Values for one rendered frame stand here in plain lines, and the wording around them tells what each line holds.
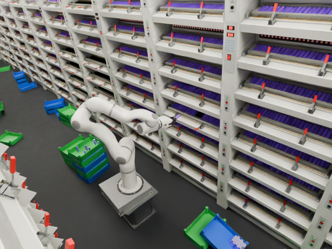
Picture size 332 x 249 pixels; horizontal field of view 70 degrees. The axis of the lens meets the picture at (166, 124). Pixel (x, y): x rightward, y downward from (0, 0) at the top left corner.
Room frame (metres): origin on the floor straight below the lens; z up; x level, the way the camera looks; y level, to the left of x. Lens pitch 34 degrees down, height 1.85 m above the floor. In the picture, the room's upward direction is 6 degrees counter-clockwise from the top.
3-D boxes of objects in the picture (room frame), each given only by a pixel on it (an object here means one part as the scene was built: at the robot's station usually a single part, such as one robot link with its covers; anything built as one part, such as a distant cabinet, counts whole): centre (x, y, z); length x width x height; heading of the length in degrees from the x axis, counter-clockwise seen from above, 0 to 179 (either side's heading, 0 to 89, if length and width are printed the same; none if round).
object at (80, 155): (1.95, 0.85, 0.36); 0.30 x 0.20 x 0.08; 139
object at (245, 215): (1.67, -0.27, 0.03); 2.19 x 0.16 x 0.05; 41
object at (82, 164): (1.95, 0.85, 0.28); 0.30 x 0.20 x 0.08; 139
